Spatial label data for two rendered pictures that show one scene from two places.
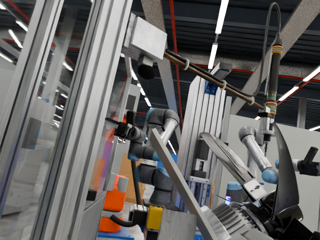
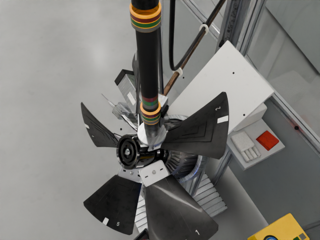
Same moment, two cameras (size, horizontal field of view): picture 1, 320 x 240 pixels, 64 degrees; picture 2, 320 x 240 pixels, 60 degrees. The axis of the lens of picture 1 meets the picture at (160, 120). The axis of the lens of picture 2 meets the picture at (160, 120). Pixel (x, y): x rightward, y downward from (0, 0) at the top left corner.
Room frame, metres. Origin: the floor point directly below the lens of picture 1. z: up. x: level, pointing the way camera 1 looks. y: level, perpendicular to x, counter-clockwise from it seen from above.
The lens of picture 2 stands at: (1.26, -0.54, 2.07)
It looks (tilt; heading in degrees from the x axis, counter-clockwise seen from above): 59 degrees down; 154
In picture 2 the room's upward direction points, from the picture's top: straight up
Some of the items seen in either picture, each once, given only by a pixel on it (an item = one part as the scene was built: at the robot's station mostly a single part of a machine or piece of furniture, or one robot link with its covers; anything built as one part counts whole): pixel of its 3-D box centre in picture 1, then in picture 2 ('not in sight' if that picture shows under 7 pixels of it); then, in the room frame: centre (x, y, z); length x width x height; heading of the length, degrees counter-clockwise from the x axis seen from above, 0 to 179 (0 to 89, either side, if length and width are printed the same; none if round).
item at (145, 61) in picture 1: (147, 69); not in sight; (0.60, 0.05, 1.49); 0.05 x 0.04 x 0.05; 127
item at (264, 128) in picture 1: (267, 122); (153, 121); (0.95, -0.41, 1.51); 0.09 x 0.07 x 0.10; 127
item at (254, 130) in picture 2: not in sight; (242, 129); (0.83, 0.13, 0.84); 0.36 x 0.24 x 0.03; 2
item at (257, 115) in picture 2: not in sight; (241, 108); (0.75, 0.16, 0.91); 0.17 x 0.16 x 0.11; 92
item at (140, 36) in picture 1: (140, 41); not in sight; (0.58, 0.08, 1.55); 0.10 x 0.07 x 0.08; 127
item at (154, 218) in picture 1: (164, 220); (276, 239); (1.31, -0.11, 1.02); 0.16 x 0.10 x 0.11; 92
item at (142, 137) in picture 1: (137, 135); not in sight; (1.57, 0.12, 1.43); 0.11 x 0.08 x 0.09; 158
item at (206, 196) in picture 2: not in sight; (173, 200); (0.82, -0.22, 0.04); 0.62 x 0.46 x 0.08; 92
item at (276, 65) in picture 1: (273, 78); (148, 72); (0.96, -0.42, 1.69); 0.03 x 0.03 x 0.21
